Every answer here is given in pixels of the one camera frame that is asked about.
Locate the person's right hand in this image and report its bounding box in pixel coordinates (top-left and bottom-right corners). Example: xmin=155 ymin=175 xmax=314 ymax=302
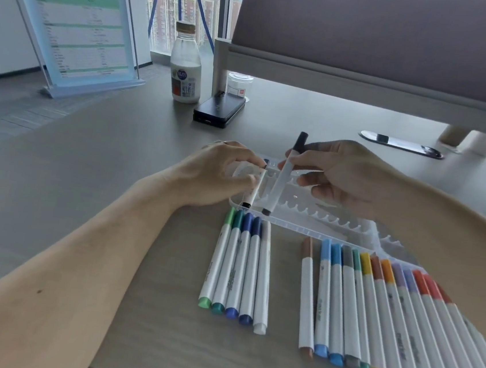
xmin=272 ymin=133 xmax=404 ymax=225

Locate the person's left hand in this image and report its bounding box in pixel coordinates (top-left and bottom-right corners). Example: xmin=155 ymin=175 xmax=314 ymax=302
xmin=167 ymin=134 xmax=270 ymax=215

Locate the brown-ended white marker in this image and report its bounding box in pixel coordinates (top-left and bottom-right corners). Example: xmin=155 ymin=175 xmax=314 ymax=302
xmin=242 ymin=158 xmax=269 ymax=210

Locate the clear plastic marker case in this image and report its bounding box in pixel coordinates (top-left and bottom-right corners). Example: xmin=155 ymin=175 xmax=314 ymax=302
xmin=223 ymin=150 xmax=431 ymax=268

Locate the black-ended white marker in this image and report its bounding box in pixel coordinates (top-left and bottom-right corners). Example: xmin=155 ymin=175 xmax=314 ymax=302
xmin=261 ymin=128 xmax=309 ymax=219

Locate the mint marker cap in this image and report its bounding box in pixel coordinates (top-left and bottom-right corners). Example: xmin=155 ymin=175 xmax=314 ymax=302
xmin=349 ymin=249 xmax=365 ymax=272

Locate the yellow marker cap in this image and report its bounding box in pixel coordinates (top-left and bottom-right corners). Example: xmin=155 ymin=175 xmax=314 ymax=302
xmin=358 ymin=252 xmax=375 ymax=276

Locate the blue-ended white marker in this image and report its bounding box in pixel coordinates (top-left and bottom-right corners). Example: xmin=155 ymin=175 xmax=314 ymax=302
xmin=224 ymin=211 xmax=254 ymax=321

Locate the navy-ended white marker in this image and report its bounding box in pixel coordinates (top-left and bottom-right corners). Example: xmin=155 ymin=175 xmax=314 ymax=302
xmin=237 ymin=215 xmax=265 ymax=327

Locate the lavender marker cap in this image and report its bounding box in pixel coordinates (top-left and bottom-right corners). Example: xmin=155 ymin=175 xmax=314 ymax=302
xmin=388 ymin=262 xmax=409 ymax=288

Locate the periwinkle marker cap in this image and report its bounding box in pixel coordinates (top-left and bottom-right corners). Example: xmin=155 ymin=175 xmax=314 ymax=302
xmin=399 ymin=267 xmax=421 ymax=294

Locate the red-orange marker cap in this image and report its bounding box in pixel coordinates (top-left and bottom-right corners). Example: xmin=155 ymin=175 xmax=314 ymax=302
xmin=409 ymin=269 xmax=433 ymax=296

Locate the sky-blue-ended white marker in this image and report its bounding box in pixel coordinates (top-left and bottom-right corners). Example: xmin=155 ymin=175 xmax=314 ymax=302
xmin=319 ymin=242 xmax=357 ymax=368
xmin=309 ymin=238 xmax=341 ymax=359

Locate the pink marker cap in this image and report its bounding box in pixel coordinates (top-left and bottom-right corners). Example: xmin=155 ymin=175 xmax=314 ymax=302
xmin=420 ymin=274 xmax=445 ymax=301

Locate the tan-ended white marker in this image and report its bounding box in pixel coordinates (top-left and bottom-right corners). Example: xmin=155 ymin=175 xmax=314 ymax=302
xmin=289 ymin=235 xmax=327 ymax=362

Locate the mint-ended white marker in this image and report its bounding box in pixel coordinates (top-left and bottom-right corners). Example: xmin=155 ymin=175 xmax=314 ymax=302
xmin=339 ymin=249 xmax=384 ymax=368

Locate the copper marker cap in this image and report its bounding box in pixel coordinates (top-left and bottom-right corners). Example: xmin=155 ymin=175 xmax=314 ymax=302
xmin=433 ymin=283 xmax=455 ymax=305

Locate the dusty-pink-ended white marker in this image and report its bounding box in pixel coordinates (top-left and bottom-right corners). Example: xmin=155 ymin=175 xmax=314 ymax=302
xmin=358 ymin=255 xmax=417 ymax=368

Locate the orange-tipped white marker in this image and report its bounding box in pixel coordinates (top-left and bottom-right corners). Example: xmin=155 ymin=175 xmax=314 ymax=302
xmin=369 ymin=258 xmax=434 ymax=368

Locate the lavender-ended white marker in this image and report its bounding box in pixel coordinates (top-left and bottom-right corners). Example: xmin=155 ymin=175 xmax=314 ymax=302
xmin=379 ymin=262 xmax=453 ymax=368

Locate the red-tipped white marker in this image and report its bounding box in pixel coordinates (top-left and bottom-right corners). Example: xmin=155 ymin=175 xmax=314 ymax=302
xmin=402 ymin=269 xmax=486 ymax=368

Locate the pink-ended white marker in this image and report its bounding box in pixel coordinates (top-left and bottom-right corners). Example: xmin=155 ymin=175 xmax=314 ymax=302
xmin=413 ymin=274 xmax=486 ymax=368

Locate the copper-ended white marker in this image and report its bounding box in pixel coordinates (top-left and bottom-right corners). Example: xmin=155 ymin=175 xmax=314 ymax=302
xmin=426 ymin=283 xmax=486 ymax=368

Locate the purple-ended white marker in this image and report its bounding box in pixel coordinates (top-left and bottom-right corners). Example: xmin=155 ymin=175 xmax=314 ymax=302
xmin=455 ymin=315 xmax=486 ymax=368

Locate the person's right forearm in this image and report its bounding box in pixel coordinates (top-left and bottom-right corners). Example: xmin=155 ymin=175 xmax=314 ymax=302
xmin=361 ymin=170 xmax=486 ymax=351

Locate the person's left forearm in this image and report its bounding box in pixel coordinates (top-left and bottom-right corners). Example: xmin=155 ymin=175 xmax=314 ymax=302
xmin=0 ymin=156 xmax=192 ymax=368

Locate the black rectangular power bank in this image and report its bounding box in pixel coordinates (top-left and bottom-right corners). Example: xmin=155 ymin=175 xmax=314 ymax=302
xmin=191 ymin=90 xmax=248 ymax=130

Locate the grey desk shelf riser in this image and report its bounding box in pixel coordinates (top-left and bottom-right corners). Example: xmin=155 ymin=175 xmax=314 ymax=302
xmin=207 ymin=37 xmax=486 ymax=139

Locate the small clear jar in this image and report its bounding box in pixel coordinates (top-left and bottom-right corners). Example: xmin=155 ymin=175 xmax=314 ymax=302
xmin=225 ymin=71 xmax=255 ymax=101

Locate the brown paper cup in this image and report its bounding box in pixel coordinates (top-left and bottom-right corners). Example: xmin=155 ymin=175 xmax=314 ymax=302
xmin=437 ymin=123 xmax=471 ymax=149

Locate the white milk bottle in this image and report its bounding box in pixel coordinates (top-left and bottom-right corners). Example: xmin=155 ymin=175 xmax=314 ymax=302
xmin=166 ymin=21 xmax=208 ymax=106

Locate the grey desk divider shelf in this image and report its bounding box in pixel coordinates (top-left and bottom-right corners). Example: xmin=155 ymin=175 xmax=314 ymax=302
xmin=227 ymin=0 xmax=486 ymax=108

